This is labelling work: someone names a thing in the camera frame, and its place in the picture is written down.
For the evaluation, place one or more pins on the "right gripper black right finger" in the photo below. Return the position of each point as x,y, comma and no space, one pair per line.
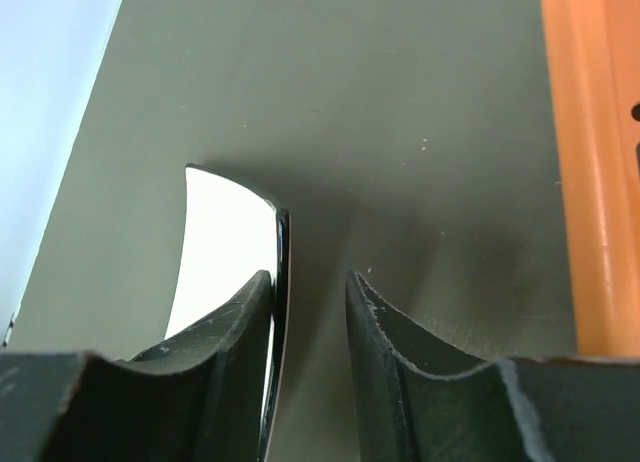
419,398

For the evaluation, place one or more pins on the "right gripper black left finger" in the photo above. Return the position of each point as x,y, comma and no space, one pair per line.
195,397

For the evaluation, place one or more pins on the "white square plate black rim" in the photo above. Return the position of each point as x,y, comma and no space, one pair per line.
232,231

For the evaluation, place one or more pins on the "orange plastic bin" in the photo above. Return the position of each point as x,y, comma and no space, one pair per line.
593,59

